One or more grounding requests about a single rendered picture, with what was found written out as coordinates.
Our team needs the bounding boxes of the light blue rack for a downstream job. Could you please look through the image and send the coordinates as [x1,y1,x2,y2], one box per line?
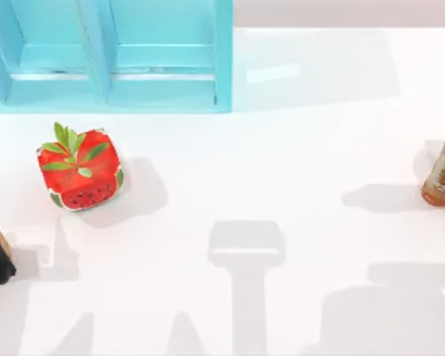
[0,0,234,114]

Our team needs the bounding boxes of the red watermelon plant pot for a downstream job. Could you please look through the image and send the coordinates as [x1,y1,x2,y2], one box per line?
[36,122,125,214]

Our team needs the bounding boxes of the orange bottle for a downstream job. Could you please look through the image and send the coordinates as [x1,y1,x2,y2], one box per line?
[421,129,445,207]

